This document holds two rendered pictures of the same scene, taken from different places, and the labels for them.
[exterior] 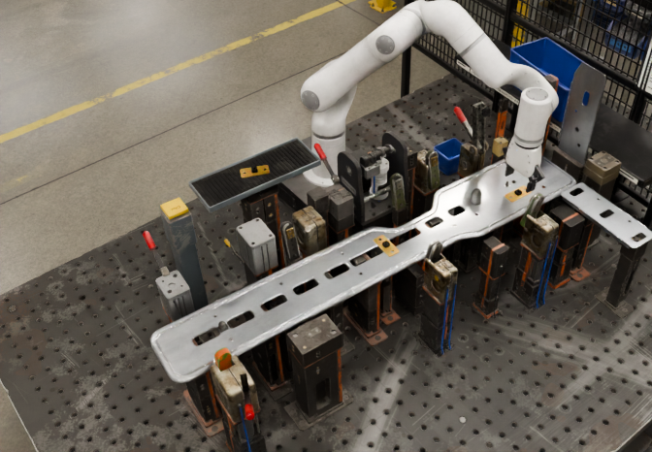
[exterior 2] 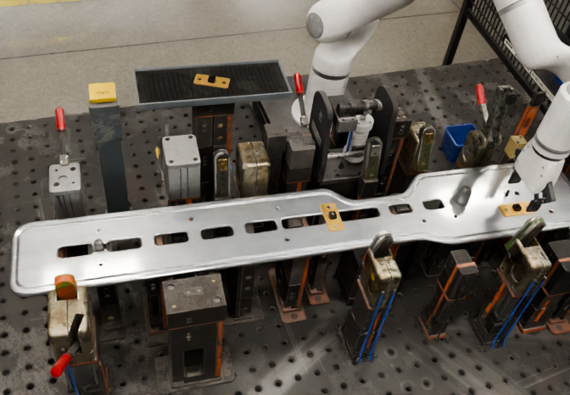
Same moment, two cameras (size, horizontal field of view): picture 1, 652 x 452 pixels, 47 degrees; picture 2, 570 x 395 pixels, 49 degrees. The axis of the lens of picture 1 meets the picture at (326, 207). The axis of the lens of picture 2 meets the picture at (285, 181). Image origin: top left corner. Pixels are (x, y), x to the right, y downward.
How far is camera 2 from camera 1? 0.73 m
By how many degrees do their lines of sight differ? 8
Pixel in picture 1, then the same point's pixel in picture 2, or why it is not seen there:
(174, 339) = (38, 242)
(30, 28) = not seen: outside the picture
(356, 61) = not seen: outside the picture
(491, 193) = (483, 197)
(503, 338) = (438, 369)
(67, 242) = (75, 108)
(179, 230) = (100, 119)
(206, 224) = (173, 129)
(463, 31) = not seen: outside the picture
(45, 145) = (97, 16)
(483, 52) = (529, 17)
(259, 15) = not seen: outside the picture
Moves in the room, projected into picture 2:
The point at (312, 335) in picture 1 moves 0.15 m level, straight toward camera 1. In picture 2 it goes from (191, 294) to (162, 359)
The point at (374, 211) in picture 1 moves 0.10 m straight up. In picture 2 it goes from (338, 173) to (345, 145)
